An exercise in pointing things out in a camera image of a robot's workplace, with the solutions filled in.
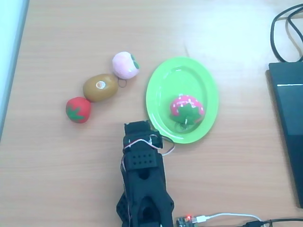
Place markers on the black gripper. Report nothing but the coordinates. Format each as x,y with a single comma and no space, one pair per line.
137,128

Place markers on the brown kiwi fruit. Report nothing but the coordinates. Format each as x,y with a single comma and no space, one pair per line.
104,93

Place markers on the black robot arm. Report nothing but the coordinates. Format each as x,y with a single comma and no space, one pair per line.
144,182

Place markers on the green oval plate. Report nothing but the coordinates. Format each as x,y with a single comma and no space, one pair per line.
184,78

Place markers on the pink strawberry plush toy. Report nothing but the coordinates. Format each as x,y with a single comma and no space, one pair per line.
187,106

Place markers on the red tomato plush toy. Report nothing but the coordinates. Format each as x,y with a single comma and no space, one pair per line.
79,110

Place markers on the pink peach plush toy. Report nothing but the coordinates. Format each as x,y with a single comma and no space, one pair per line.
123,66

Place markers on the motor controller board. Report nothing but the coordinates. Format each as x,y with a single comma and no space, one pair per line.
183,222

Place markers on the black laptop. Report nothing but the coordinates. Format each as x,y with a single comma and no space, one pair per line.
291,118

